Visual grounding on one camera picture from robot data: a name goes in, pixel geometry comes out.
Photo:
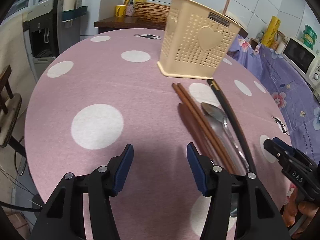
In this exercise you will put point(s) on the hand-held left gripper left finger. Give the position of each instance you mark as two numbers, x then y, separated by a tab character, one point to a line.
123	170

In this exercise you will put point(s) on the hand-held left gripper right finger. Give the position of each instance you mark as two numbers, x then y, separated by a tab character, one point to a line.
197	170

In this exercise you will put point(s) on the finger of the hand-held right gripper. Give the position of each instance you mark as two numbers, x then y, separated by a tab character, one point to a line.
282	144
273	150

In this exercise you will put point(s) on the black chopstick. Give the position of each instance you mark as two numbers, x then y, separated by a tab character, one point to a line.
237	125
225	107

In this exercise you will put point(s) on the brown wooden chopstick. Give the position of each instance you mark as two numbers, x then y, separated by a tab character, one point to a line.
203	122
197	125
227	3

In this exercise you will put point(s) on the cream perforated utensil holder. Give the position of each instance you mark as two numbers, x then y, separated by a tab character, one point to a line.
195	52

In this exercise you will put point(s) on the person's right hand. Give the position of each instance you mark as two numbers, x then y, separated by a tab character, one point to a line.
290	212

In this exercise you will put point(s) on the purple floral cloth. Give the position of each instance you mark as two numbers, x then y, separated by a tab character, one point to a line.
287	80

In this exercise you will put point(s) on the white microwave oven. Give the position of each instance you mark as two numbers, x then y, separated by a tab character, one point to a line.
300	55

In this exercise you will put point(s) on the stack of green containers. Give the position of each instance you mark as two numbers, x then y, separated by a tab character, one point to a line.
309	37

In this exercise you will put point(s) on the small white bottle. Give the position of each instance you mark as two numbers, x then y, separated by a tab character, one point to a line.
260	36

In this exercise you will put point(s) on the yellow wrapped roll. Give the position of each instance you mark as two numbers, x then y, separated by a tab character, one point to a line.
271	30

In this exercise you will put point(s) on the woven chair cushion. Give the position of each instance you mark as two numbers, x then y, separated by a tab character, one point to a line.
12	120

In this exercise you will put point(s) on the wooden chair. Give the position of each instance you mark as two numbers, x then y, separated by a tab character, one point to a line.
6	85

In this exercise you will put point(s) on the dark wooden side table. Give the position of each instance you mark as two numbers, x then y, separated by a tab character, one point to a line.
112	22

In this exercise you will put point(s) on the yellow mug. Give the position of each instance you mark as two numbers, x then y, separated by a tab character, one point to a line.
120	11

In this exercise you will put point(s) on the floral cup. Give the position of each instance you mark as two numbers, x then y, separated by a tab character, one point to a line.
130	11

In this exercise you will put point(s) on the wicker basket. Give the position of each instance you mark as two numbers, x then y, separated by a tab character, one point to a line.
152	11

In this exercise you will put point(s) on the water dispenser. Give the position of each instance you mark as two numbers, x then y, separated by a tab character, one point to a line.
42	30

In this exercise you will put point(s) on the teal wall organizer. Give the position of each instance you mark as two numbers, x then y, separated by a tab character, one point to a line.
75	13

